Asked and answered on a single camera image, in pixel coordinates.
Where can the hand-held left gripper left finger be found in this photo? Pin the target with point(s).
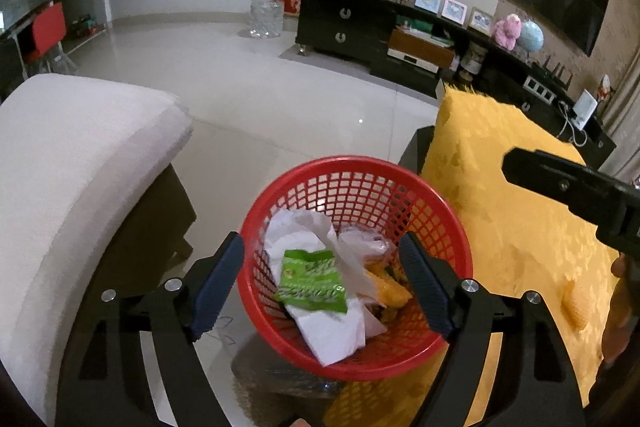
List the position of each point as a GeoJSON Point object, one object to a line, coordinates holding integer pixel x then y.
{"type": "Point", "coordinates": [220, 287]}

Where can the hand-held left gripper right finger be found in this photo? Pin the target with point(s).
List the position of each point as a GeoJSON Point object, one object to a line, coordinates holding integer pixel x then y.
{"type": "Point", "coordinates": [425, 292]}

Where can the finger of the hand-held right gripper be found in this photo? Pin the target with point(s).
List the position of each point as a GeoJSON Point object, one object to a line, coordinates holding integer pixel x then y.
{"type": "Point", "coordinates": [550, 179]}

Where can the orange yellow wrapper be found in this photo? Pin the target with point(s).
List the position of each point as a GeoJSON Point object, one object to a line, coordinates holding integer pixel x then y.
{"type": "Point", "coordinates": [387, 289]}

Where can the clear plastic bag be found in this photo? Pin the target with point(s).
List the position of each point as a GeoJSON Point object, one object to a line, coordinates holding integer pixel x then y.
{"type": "Point", "coordinates": [362, 242]}

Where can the green snack packet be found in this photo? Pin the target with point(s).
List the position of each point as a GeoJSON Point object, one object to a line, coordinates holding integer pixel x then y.
{"type": "Point", "coordinates": [310, 282]}

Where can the white tissue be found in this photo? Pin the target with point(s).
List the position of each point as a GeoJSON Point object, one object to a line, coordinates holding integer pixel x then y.
{"type": "Point", "coordinates": [327, 332]}

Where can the red plastic mesh basket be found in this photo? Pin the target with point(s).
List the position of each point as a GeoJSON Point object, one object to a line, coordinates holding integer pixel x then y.
{"type": "Point", "coordinates": [350, 187]}

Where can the person's right hand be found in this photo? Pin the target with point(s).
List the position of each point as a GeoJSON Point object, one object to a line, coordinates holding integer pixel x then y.
{"type": "Point", "coordinates": [619, 317]}

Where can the white charger device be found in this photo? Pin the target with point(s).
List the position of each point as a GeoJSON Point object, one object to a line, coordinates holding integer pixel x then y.
{"type": "Point", "coordinates": [585, 107]}

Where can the black router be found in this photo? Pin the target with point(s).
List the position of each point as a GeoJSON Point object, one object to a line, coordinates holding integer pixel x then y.
{"type": "Point", "coordinates": [552, 74]}

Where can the small red white figurine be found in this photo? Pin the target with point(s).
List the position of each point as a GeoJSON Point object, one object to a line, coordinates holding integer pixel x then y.
{"type": "Point", "coordinates": [605, 88]}

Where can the dark coffee table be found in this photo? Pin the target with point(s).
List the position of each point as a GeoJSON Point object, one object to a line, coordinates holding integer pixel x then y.
{"type": "Point", "coordinates": [417, 149]}

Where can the pale blue globe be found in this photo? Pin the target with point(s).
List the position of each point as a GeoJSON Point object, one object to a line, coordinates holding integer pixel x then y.
{"type": "Point", "coordinates": [530, 37]}

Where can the small white jar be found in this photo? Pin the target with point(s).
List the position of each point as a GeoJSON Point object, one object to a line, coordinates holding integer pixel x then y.
{"type": "Point", "coordinates": [472, 57]}

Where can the pink plush toy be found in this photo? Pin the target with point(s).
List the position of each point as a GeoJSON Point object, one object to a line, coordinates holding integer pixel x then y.
{"type": "Point", "coordinates": [507, 29]}

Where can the white set-top box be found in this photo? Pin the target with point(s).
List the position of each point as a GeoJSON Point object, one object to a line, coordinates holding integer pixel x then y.
{"type": "Point", "coordinates": [412, 59]}

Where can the brown cabinet drawer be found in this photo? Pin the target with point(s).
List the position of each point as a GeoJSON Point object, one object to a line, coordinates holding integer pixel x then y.
{"type": "Point", "coordinates": [417, 47]}

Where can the white cushioned ottoman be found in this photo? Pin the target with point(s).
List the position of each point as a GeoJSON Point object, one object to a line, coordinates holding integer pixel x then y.
{"type": "Point", "coordinates": [75, 167]}

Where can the green book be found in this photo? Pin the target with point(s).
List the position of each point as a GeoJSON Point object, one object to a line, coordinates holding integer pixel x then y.
{"type": "Point", "coordinates": [417, 27]}

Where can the black television cabinet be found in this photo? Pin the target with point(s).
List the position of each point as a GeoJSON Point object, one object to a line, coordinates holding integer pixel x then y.
{"type": "Point", "coordinates": [340, 27]}

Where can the large clear water bottle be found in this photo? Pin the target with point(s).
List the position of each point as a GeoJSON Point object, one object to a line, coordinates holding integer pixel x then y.
{"type": "Point", "coordinates": [265, 9]}

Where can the red chair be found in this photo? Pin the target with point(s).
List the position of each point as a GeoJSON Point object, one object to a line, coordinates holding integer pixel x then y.
{"type": "Point", "coordinates": [47, 32]}

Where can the white wall sockets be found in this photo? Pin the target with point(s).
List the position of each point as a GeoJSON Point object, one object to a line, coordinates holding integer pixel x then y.
{"type": "Point", "coordinates": [539, 88]}

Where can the grey picture frame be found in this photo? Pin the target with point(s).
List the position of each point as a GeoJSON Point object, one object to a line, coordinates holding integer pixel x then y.
{"type": "Point", "coordinates": [481, 20]}

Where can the pink-edged picture frame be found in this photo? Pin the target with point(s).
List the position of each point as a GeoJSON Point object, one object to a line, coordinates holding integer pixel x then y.
{"type": "Point", "coordinates": [455, 10]}

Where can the blue picture frame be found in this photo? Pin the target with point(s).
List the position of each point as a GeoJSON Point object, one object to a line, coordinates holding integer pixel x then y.
{"type": "Point", "coordinates": [428, 2]}

